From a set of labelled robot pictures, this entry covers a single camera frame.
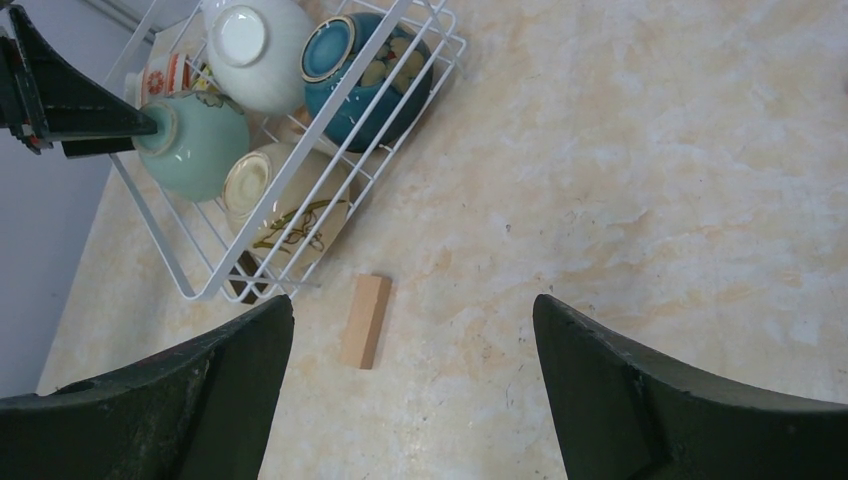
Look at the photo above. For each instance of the light wooden block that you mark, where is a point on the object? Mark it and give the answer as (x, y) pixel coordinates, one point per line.
(362, 331)

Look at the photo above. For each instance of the dark teal bowl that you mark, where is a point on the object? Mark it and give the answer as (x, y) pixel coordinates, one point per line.
(329, 53)

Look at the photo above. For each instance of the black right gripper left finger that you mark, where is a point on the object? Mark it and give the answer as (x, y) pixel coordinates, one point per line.
(202, 409)

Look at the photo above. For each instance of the dark brown block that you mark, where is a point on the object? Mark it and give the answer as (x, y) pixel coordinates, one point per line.
(246, 266)

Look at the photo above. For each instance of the light green celadon bowl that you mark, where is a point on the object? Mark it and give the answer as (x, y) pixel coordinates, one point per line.
(200, 136)

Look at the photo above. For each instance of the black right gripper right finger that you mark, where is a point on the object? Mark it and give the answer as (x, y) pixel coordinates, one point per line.
(623, 410)

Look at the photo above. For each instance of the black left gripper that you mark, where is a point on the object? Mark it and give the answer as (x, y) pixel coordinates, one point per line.
(44, 99)

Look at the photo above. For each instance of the large white bowl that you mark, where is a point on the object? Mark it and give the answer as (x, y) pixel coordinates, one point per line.
(254, 50)

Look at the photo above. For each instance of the white orange pattern bowl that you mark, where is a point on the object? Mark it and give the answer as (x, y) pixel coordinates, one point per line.
(162, 76)

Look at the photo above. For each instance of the yellow owl card box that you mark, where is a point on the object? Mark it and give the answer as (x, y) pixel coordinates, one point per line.
(202, 79)

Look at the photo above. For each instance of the beige flower pattern bowl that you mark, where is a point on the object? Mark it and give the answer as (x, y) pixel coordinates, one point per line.
(316, 228)

